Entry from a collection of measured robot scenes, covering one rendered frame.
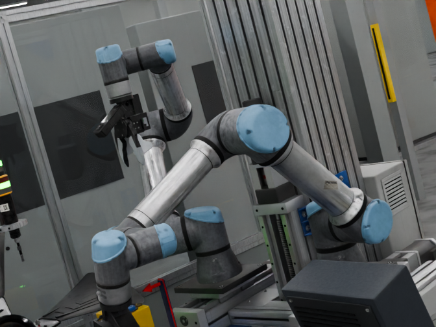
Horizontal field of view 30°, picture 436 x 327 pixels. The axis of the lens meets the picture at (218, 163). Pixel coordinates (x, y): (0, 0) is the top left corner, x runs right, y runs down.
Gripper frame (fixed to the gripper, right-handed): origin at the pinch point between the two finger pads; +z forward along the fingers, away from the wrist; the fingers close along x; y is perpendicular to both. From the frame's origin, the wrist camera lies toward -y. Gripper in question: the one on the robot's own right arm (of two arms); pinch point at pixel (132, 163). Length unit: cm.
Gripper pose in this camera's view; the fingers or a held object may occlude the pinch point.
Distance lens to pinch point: 244.2
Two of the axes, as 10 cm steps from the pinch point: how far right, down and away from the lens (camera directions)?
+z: 2.6, 9.6, 1.2
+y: 7.6, -2.8, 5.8
